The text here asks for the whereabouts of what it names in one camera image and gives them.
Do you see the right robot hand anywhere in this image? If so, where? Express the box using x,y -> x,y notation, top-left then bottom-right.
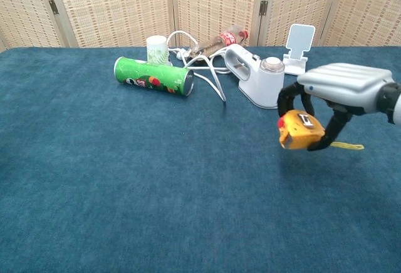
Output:
277,63 -> 395,153

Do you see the yellow tape measure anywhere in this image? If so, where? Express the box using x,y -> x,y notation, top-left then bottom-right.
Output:
277,109 -> 365,152

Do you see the white phone stand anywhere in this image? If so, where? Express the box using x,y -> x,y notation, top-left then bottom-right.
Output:
283,23 -> 316,76

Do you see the white handheld garment steamer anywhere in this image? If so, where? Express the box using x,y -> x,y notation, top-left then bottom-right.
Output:
224,43 -> 286,110

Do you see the red label plastic bottle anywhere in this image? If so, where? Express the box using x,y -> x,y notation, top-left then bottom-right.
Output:
190,27 -> 251,64

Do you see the white leaf print paper cup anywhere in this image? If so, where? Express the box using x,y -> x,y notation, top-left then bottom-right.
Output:
146,34 -> 172,66

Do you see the green chips can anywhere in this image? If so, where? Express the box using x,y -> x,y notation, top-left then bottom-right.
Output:
113,56 -> 195,98

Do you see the woven folding screen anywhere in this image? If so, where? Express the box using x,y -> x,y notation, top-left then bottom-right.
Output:
0,0 -> 401,52

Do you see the white power cord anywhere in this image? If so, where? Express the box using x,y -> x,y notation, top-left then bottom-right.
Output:
165,30 -> 233,108

